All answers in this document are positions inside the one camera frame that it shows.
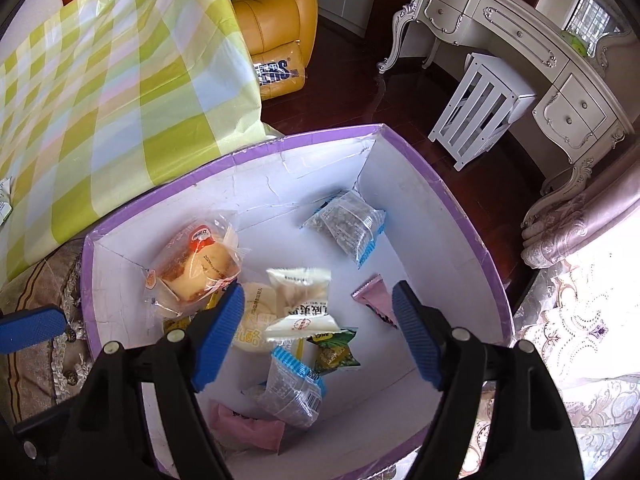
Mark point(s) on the white cardboard box purple rim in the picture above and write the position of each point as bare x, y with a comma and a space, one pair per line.
425, 220

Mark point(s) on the olive yellow snack packet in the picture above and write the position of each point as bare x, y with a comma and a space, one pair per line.
174, 325

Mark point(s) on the ornate white mirror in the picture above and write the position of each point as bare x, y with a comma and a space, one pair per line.
590, 15

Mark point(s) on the clear printed plastic bag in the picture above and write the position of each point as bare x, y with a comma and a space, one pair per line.
275, 67

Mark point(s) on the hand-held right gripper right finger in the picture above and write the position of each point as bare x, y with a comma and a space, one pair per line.
415, 335

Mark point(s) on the clear cake packet orange label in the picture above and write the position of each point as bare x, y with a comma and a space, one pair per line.
195, 270

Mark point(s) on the round cream bun packet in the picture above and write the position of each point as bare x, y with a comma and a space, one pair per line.
255, 320

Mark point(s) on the ornate white dressing table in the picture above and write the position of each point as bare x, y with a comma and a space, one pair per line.
505, 20

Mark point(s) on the white green-trim snack packet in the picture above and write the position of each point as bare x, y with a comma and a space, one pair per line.
4, 205

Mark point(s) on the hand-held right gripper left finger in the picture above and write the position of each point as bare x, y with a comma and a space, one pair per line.
220, 340

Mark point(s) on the white snack packet black print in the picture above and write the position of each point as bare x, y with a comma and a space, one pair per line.
300, 305

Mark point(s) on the striped sofa cushion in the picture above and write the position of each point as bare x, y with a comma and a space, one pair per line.
40, 280

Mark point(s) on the small green object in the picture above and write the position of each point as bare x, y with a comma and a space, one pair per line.
575, 42

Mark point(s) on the yellow-green checked tablecloth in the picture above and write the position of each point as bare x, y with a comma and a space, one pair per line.
125, 110

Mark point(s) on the yellow leather armchair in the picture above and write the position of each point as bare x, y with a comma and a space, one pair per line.
270, 15

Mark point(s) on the small green snack packet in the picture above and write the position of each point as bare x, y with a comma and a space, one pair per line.
332, 355

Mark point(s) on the white slatted stool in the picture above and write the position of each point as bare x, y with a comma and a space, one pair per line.
495, 67

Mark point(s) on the blue-edged clear snack packet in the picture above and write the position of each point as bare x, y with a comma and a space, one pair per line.
345, 222
292, 395

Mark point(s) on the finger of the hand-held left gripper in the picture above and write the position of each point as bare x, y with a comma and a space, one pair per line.
30, 327
45, 430

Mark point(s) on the pink snack packet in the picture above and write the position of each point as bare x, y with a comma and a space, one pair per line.
250, 427
372, 300

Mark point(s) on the pink embroidered bedspread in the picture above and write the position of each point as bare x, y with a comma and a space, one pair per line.
575, 360

